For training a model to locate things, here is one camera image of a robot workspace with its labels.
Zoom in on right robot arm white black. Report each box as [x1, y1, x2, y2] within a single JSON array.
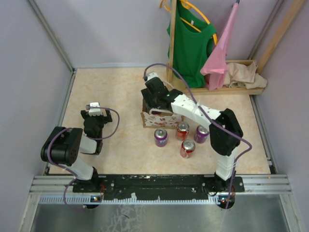
[[141, 76, 243, 191]]

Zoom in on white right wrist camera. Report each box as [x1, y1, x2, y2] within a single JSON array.
[[143, 72, 159, 82]]

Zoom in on wooden clothes rack frame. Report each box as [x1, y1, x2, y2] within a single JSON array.
[[159, 0, 265, 95]]

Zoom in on leaning wooden beam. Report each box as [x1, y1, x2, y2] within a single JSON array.
[[257, 0, 306, 74]]

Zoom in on patterned canvas tote bag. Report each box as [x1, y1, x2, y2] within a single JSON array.
[[141, 99, 184, 129]]

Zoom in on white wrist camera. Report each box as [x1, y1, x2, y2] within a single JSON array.
[[88, 102, 103, 116], [143, 72, 159, 82]]

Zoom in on beige crumpled cloth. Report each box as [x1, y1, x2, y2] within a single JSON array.
[[224, 60, 267, 89]]

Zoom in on green tank top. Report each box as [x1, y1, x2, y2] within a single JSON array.
[[173, 0, 216, 88]]

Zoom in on silver purple can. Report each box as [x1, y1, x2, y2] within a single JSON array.
[[194, 125, 209, 144]]

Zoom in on red soda can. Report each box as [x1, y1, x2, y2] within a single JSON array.
[[175, 121, 190, 141]]

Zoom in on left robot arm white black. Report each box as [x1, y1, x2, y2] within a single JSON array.
[[41, 107, 112, 192]]

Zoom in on pink shirt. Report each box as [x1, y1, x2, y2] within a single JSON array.
[[200, 0, 239, 91]]

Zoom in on white slotted cable duct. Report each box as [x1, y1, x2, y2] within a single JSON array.
[[38, 194, 236, 205]]

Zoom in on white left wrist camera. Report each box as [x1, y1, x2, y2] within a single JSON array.
[[88, 102, 103, 116]]

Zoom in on yellow clothes hanger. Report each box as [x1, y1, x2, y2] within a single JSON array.
[[159, 0, 218, 45]]

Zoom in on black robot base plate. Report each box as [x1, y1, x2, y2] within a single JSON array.
[[72, 174, 244, 201]]

